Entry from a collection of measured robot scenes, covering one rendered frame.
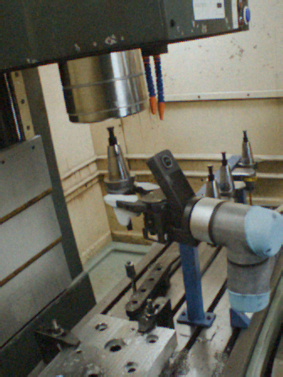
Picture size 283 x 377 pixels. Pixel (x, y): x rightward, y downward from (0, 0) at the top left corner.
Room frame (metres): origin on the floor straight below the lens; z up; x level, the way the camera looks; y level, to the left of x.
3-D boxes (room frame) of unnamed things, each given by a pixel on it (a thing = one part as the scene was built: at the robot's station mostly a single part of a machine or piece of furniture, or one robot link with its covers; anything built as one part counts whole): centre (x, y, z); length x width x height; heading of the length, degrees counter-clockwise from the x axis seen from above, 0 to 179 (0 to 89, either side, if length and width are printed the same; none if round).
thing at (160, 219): (0.71, -0.05, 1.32); 0.12 x 0.08 x 0.09; 43
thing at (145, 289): (1.04, 0.03, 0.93); 0.26 x 0.05 x 0.06; 153
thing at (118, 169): (0.80, 0.04, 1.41); 0.04 x 0.04 x 0.07
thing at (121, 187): (0.80, 0.04, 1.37); 0.06 x 0.06 x 0.03
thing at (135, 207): (0.73, 0.01, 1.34); 0.09 x 0.05 x 0.02; 57
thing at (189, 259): (0.92, -0.09, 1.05); 0.10 x 0.05 x 0.30; 58
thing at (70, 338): (0.81, 0.27, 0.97); 0.13 x 0.03 x 0.15; 58
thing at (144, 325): (0.84, 0.02, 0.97); 0.13 x 0.03 x 0.15; 148
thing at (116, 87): (0.80, 0.04, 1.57); 0.16 x 0.16 x 0.12
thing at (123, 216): (0.76, 0.05, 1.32); 0.09 x 0.03 x 0.06; 57
